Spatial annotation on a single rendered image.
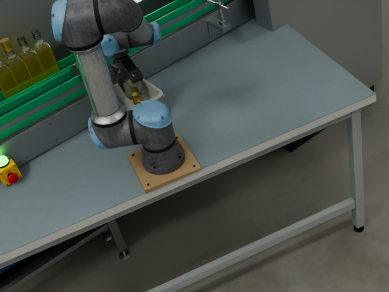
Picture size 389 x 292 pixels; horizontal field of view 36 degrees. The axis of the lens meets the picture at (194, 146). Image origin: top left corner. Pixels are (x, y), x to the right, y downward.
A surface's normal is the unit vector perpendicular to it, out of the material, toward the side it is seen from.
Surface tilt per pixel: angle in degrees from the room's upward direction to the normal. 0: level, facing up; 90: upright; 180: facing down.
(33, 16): 90
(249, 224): 0
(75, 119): 90
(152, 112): 11
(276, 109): 0
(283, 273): 0
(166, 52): 90
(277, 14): 90
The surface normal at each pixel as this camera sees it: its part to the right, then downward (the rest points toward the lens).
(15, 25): 0.58, 0.42
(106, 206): -0.21, -0.76
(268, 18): -0.79, 0.51
